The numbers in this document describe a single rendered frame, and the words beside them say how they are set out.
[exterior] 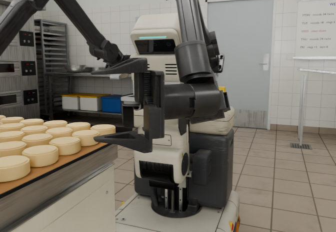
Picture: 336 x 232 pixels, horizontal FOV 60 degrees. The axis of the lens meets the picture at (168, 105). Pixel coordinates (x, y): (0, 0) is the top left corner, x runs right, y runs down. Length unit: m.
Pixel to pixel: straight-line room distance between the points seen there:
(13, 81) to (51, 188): 4.31
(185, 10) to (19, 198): 0.49
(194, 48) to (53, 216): 0.35
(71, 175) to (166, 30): 0.79
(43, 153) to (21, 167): 0.05
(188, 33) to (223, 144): 0.94
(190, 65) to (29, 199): 0.31
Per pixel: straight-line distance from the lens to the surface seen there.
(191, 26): 0.66
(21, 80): 4.87
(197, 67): 0.49
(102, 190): 0.62
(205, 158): 1.38
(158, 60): 1.26
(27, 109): 4.96
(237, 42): 4.94
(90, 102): 5.24
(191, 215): 1.59
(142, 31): 1.22
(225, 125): 1.49
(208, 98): 0.48
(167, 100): 0.44
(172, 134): 1.28
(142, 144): 0.44
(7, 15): 1.02
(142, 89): 0.47
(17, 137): 0.59
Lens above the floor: 1.05
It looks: 8 degrees down
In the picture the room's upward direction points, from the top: straight up
